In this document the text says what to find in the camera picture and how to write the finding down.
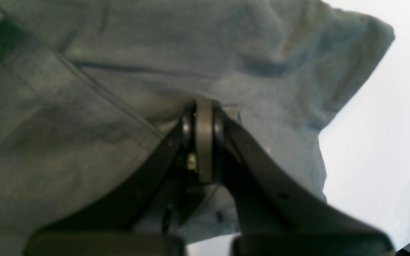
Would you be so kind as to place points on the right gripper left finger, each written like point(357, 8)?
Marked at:
point(140, 217)

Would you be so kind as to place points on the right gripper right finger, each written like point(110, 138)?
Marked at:
point(278, 217)

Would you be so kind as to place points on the grey T-shirt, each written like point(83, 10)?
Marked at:
point(88, 88)

